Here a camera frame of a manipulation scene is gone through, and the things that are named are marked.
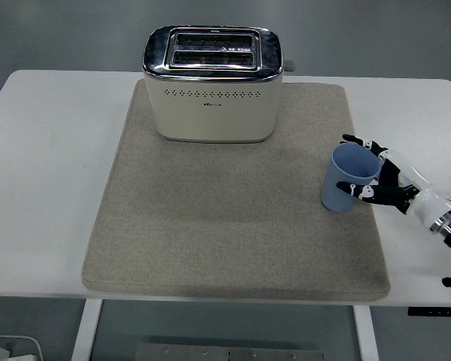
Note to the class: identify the beige fabric mat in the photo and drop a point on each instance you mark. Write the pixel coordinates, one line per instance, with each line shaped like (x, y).
(210, 233)

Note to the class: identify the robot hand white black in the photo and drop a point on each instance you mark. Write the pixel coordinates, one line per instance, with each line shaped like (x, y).
(428, 201)

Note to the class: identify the grey metal plate with screws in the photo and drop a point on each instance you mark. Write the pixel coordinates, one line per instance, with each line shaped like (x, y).
(229, 353)

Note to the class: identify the black table control panel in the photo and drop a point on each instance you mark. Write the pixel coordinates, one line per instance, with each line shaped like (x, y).
(436, 311)

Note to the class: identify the blue ribbed cup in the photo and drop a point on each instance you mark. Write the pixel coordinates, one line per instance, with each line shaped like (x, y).
(332, 195)

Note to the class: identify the white table leg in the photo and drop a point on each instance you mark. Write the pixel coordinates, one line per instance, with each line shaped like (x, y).
(84, 331)
(366, 334)

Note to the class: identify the cream toaster with chrome top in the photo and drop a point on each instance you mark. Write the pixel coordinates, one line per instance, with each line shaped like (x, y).
(210, 113)

